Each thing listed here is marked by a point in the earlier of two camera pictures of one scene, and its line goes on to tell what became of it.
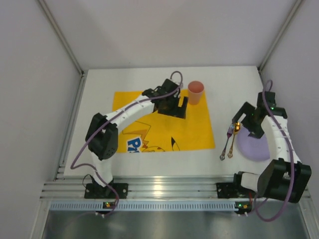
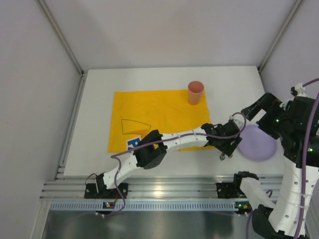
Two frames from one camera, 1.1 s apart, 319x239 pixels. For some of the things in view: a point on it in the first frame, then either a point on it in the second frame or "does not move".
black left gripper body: x=170 y=109 to x=230 y=148
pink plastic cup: x=195 y=88 does not move
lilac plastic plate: x=251 y=148 does not move
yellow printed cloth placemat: x=154 y=132 does not move
